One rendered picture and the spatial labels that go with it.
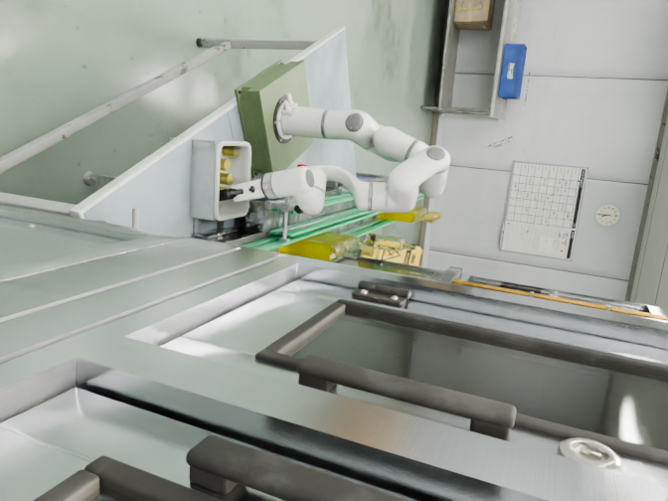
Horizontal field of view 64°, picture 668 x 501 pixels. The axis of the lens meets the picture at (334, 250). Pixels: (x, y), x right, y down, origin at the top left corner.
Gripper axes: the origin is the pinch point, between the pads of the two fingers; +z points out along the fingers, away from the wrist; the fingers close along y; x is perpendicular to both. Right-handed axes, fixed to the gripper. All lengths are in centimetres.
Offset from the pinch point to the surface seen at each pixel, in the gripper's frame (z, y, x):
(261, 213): -5.1, 9.5, -7.6
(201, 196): 1.5, -9.5, 0.7
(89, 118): 53, 6, 34
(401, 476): -86, -109, -17
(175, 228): 7.2, -16.2, -6.7
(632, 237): -140, 609, -136
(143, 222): 6.1, -28.6, -3.3
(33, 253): -36, -90, -4
